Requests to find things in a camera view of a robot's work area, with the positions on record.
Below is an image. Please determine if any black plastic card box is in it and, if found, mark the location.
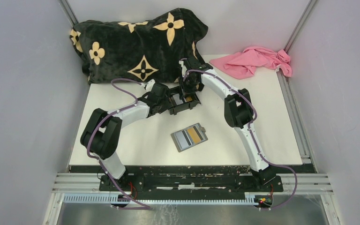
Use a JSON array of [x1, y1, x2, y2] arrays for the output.
[[168, 86, 201, 115]]

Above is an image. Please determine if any gold black-stripe credit card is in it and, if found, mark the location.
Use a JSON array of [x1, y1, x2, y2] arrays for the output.
[[187, 126, 203, 144]]

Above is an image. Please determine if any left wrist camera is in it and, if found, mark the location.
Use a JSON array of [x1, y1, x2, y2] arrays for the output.
[[144, 79, 156, 91]]

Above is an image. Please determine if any stack of cards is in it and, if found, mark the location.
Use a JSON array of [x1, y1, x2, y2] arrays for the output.
[[170, 94, 194, 106]]

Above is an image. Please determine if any slotted grey cable duct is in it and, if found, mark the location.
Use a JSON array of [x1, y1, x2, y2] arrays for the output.
[[63, 194, 258, 206]]

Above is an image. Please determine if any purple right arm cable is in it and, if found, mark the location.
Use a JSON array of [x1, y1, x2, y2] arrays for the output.
[[180, 58, 298, 211]]

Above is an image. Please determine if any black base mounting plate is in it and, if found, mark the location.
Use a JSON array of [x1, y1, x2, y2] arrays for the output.
[[69, 165, 315, 201]]

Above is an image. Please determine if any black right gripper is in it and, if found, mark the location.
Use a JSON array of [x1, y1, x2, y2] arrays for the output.
[[179, 75, 199, 99]]

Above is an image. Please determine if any grey leather card holder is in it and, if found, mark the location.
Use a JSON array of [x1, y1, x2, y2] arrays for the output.
[[171, 123, 208, 152]]

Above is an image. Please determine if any pink cloth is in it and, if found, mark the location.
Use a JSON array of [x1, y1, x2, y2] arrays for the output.
[[210, 46, 293, 80]]

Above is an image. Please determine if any white silver credit card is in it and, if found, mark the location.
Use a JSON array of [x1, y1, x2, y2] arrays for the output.
[[174, 130, 192, 151]]

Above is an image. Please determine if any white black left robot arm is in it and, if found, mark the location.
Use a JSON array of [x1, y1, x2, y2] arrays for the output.
[[80, 82, 172, 191]]

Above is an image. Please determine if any black floral plush blanket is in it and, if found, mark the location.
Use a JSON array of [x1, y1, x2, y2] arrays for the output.
[[69, 8, 208, 84]]

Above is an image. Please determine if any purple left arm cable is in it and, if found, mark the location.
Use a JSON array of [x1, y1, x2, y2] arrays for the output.
[[86, 78, 153, 210]]

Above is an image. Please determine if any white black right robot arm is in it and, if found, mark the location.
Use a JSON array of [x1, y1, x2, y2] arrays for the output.
[[179, 58, 276, 191]]

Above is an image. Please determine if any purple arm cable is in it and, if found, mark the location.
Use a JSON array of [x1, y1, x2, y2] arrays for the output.
[[180, 58, 298, 211], [86, 78, 153, 210]]

